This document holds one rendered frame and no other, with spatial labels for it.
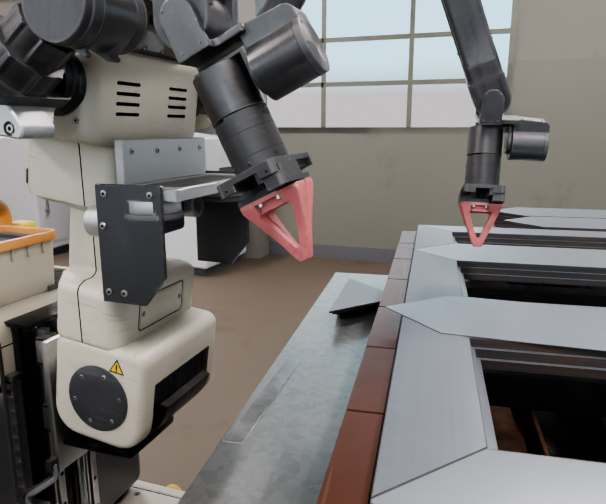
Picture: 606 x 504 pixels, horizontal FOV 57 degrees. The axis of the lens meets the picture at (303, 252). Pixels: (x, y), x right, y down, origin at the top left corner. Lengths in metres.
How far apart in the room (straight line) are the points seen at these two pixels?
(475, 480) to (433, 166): 4.21
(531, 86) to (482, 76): 3.62
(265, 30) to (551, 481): 0.45
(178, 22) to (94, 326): 0.47
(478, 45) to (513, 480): 0.68
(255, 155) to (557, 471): 0.37
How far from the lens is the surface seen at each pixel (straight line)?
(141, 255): 0.76
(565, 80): 4.61
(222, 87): 0.55
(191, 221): 4.30
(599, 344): 0.80
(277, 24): 0.54
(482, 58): 0.98
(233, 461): 0.81
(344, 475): 0.52
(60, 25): 0.63
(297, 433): 0.86
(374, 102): 4.69
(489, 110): 0.98
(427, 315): 0.83
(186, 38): 0.56
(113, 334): 0.85
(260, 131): 0.54
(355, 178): 4.74
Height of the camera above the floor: 1.12
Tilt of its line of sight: 12 degrees down
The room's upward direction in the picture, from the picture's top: straight up
